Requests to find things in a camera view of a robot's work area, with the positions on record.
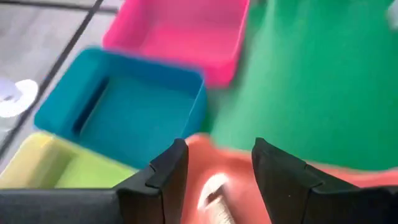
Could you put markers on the green table mat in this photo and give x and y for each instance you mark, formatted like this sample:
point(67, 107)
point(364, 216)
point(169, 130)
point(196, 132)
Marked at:
point(311, 77)

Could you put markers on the pink plastic bin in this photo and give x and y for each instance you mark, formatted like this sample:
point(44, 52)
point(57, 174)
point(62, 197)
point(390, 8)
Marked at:
point(186, 40)

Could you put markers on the white tower fan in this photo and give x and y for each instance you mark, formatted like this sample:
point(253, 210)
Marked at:
point(25, 93)

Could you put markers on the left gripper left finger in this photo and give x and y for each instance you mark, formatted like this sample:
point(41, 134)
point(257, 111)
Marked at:
point(161, 193)

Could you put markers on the orange plastic bin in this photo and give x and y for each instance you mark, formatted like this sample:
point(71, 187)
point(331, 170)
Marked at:
point(224, 161)

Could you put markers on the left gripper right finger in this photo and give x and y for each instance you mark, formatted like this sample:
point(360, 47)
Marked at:
point(289, 193)

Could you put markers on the blue plastic bin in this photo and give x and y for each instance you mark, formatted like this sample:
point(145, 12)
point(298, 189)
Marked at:
point(130, 118)

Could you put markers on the yellow-green plastic bin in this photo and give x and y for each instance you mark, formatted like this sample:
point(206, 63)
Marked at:
point(46, 165)

